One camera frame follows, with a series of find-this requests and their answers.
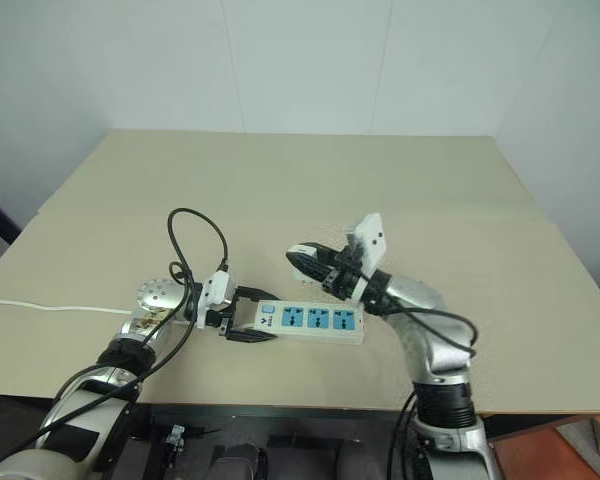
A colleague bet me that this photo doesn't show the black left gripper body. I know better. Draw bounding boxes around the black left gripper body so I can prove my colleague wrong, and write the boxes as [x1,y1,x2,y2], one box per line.
[205,287,245,343]

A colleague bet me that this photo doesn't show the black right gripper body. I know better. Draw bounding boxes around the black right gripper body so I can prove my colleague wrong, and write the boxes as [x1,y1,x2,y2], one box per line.
[323,246,367,301]

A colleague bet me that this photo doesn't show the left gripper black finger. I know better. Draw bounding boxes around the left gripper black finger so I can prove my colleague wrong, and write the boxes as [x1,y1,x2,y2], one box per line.
[234,285,282,304]
[227,327,278,346]

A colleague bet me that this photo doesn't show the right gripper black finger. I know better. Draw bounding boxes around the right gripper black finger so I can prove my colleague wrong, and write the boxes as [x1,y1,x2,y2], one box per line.
[298,242,345,262]
[286,252,335,291]

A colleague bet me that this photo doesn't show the white charger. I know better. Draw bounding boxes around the white charger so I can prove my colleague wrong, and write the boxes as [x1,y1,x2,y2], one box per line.
[284,241,326,293]

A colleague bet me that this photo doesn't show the white power strip blue sockets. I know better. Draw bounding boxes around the white power strip blue sockets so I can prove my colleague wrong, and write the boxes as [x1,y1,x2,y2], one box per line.
[251,298,367,347]

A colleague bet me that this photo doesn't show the dark grey rounded shape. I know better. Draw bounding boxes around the dark grey rounded shape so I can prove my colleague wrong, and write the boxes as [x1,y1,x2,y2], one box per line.
[329,442,389,480]
[210,443,269,480]

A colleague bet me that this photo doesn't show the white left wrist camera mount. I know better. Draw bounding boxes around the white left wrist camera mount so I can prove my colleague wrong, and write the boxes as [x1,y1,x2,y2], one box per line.
[197,270,240,330]

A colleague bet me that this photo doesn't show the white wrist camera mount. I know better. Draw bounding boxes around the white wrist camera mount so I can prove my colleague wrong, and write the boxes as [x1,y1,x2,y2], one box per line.
[197,270,240,330]
[343,212,390,304]

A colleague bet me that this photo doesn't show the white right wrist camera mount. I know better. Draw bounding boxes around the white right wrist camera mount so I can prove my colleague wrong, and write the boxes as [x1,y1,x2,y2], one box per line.
[343,212,390,304]

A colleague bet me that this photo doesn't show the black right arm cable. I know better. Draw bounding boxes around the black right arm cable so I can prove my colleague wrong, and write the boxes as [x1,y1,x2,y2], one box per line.
[358,267,481,480]

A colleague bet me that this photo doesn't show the white power strip cord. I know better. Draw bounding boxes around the white power strip cord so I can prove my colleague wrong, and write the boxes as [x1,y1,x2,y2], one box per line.
[0,297,134,317]

